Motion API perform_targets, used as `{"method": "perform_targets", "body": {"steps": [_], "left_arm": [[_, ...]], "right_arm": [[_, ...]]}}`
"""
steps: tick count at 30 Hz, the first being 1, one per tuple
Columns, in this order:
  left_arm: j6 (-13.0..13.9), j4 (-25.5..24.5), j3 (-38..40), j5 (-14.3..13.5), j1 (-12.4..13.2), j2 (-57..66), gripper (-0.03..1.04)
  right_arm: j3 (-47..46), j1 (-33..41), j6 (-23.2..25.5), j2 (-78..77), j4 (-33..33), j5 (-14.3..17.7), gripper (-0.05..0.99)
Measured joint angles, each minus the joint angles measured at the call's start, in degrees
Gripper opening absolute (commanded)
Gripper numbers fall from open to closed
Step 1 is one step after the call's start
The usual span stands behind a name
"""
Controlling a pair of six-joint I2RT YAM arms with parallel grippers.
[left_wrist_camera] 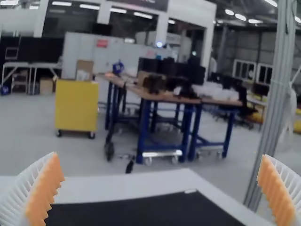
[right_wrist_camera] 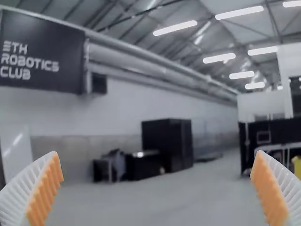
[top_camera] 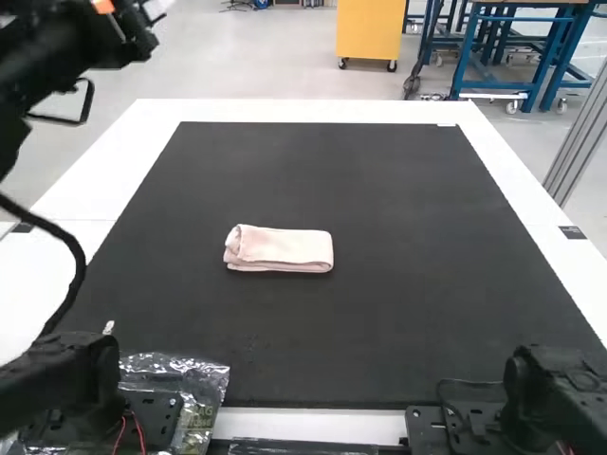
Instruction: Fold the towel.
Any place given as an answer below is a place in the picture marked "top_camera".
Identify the silver foil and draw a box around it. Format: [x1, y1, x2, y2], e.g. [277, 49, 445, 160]
[117, 350, 232, 455]

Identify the blue metal trolley frame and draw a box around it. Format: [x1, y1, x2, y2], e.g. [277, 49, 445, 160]
[416, 0, 480, 67]
[448, 0, 598, 115]

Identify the dark base panel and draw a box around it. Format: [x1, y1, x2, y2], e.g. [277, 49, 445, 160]
[118, 388, 186, 449]
[404, 403, 511, 455]

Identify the pale towel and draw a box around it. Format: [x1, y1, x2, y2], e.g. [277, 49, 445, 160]
[221, 223, 336, 275]

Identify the black cable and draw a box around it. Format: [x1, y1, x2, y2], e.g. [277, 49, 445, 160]
[434, 377, 506, 428]
[0, 191, 88, 336]

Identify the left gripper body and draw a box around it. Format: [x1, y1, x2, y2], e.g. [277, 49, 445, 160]
[113, 0, 168, 62]

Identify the black mat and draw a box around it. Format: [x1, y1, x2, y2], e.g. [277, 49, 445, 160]
[40, 120, 607, 411]

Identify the yellow cabinet on casters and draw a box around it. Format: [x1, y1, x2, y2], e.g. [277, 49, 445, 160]
[335, 0, 408, 73]

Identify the black tubular frame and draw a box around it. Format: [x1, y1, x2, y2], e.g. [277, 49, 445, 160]
[26, 78, 96, 127]

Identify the aluminium profile post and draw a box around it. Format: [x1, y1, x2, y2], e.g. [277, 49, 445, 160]
[543, 61, 607, 209]

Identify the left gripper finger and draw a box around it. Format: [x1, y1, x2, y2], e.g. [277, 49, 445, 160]
[91, 0, 127, 45]

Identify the red wire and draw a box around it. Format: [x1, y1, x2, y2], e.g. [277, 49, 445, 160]
[115, 409, 147, 455]

